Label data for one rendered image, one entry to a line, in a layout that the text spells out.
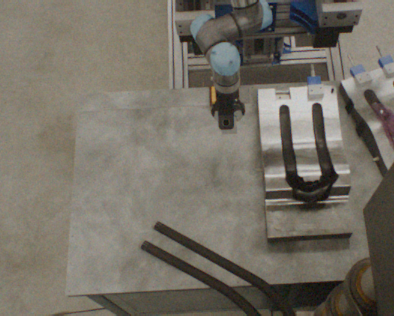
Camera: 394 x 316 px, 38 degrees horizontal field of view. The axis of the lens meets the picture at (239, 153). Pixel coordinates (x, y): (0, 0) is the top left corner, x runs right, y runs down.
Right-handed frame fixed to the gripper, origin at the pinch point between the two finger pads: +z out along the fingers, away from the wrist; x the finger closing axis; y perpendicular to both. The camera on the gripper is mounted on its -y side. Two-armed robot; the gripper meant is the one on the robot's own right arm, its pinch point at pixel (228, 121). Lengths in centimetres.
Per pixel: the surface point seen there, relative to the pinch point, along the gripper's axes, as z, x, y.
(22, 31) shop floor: 96, 110, 107
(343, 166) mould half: 1.8, -34.7, -16.5
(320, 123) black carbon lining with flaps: 6.8, -30.0, 0.8
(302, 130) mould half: 6.5, -23.8, -1.5
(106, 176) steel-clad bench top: 14.9, 41.3, -10.7
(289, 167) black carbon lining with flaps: 3.1, -18.0, -15.3
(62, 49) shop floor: 95, 87, 94
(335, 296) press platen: -35, -21, -60
